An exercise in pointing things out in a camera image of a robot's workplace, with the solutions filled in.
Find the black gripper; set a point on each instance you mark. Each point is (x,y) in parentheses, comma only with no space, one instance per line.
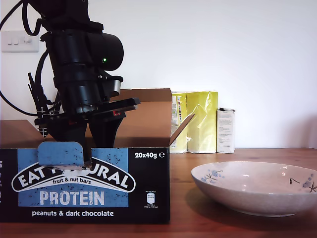
(84,99)

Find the dark blue snack bar carton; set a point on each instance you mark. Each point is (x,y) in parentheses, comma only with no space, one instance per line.
(138,124)

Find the white printed carton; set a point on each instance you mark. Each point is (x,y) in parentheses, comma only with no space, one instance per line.
(226,131)

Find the white floral ceramic plate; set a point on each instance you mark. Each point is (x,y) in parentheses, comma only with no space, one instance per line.
(252,196)

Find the yellow paper towel pack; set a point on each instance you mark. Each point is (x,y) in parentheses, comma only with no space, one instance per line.
(203,119)

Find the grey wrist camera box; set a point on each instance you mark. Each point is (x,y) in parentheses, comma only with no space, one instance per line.
(114,86)

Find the white wall light switch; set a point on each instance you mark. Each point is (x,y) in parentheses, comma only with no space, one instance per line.
(15,47)

